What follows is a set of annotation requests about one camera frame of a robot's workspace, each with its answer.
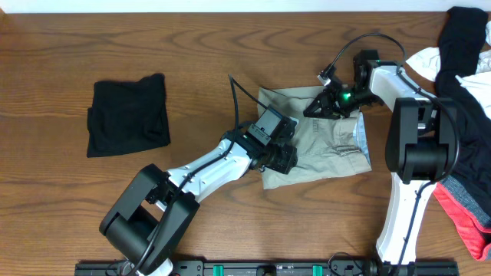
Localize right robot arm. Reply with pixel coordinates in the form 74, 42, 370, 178
303, 57, 460, 274

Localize grey red trimmed garment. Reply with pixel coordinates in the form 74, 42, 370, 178
433, 180, 490, 261

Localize khaki green shorts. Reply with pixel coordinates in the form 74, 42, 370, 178
259, 86, 372, 189

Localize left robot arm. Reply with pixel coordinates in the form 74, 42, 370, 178
99, 126, 297, 275

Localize black folded garment left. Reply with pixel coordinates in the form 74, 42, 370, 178
87, 73, 171, 158

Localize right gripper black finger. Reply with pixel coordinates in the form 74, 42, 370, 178
303, 103, 334, 118
311, 90, 330, 110

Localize white garment right pile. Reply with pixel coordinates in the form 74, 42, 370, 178
405, 21, 491, 110

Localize black garment right pile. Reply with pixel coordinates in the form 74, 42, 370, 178
435, 6, 490, 214

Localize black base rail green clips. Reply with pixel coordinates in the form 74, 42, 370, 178
74, 258, 460, 276

